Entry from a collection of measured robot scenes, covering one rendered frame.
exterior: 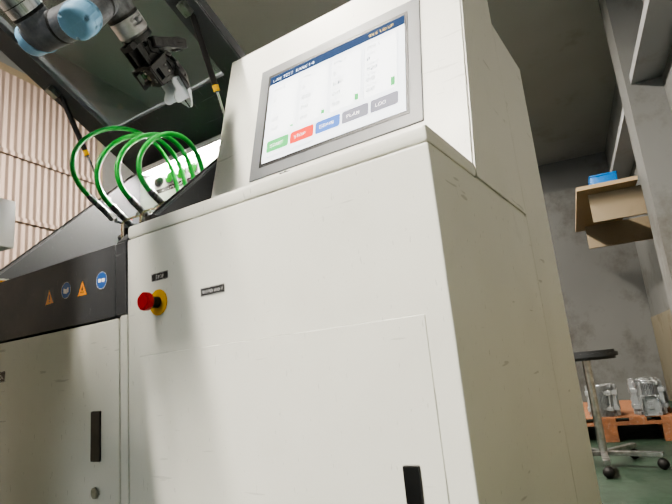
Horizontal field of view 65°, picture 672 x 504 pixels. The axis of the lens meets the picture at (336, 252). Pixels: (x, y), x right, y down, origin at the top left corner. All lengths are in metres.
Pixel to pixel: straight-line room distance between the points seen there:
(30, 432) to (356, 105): 1.07
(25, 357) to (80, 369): 0.24
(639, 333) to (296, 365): 6.24
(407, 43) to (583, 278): 5.89
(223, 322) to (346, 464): 0.33
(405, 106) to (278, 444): 0.70
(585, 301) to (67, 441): 6.20
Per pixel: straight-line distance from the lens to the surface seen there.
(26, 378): 1.51
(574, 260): 6.99
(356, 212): 0.83
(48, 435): 1.42
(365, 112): 1.21
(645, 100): 4.30
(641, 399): 4.20
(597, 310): 6.93
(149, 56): 1.42
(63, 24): 1.31
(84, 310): 1.32
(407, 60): 1.23
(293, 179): 0.92
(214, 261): 1.01
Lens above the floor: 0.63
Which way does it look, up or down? 13 degrees up
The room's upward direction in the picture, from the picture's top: 6 degrees counter-clockwise
